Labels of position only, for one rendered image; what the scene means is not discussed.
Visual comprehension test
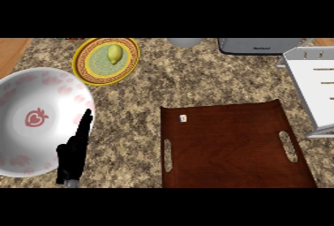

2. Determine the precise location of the white bowl with pink strawberries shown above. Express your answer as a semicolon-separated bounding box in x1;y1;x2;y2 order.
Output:
0;67;95;178

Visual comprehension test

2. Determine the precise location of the yellow and brown patterned plate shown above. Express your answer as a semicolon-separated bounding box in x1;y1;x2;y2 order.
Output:
72;37;140;87

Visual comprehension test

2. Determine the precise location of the grey toaster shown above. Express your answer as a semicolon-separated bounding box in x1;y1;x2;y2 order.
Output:
217;37;310;57

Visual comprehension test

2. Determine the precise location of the dark brown wooden tray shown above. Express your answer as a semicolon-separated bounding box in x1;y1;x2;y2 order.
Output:
159;99;317;189

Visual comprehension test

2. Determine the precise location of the white tiered basket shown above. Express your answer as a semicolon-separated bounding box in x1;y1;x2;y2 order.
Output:
274;46;334;139

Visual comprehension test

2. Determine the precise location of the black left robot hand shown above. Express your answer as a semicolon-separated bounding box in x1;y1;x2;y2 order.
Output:
54;108;94;185

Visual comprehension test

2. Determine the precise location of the yellow-green lemon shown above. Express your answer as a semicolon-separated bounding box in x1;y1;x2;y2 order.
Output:
106;44;123;65

